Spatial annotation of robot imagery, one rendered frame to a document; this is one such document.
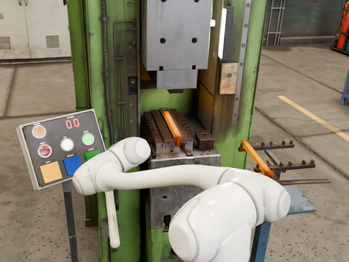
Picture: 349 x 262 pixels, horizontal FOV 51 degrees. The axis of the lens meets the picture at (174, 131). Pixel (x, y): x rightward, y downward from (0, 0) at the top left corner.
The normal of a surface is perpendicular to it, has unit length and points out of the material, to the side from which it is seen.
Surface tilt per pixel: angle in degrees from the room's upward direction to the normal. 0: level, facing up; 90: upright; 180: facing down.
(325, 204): 0
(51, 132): 60
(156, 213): 90
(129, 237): 90
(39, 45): 90
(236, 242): 69
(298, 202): 0
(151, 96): 90
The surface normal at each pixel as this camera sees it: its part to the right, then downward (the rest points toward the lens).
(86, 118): 0.54, -0.14
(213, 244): 0.35, 0.08
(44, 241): 0.04, -0.90
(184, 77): 0.22, 0.43
